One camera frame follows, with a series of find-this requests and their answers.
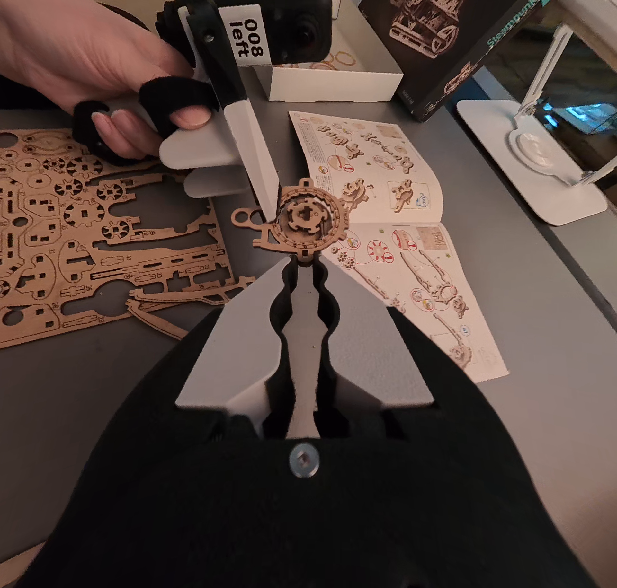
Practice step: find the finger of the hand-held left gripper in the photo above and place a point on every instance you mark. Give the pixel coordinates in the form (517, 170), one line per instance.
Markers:
(217, 183)
(255, 154)

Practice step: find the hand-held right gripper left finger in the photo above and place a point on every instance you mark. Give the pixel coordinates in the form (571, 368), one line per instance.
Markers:
(226, 357)

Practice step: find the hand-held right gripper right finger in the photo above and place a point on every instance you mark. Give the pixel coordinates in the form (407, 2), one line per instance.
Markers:
(376, 366)

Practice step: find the wooden gear assembly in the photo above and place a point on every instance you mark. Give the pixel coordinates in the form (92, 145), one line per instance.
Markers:
(320, 231)

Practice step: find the loose round wooden parts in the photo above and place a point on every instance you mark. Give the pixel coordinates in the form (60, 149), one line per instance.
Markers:
(344, 58)

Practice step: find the black model kit box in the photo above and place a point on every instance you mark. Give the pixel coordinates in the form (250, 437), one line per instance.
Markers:
(434, 67)

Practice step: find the laser-cut wooden parts sheet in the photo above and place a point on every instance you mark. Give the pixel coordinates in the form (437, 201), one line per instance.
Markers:
(29, 330)

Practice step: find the person's left hand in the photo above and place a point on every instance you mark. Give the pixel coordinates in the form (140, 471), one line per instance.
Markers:
(72, 34)

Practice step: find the white instruction booklet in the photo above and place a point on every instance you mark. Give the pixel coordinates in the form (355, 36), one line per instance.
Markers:
(313, 140)

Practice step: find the thin wooden strip part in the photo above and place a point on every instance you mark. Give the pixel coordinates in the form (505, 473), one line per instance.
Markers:
(154, 319)

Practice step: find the white cardboard tray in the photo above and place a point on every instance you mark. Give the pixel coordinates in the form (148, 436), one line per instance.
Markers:
(332, 87)

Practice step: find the white desk lamp base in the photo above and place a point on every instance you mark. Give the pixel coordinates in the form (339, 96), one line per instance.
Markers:
(487, 130)

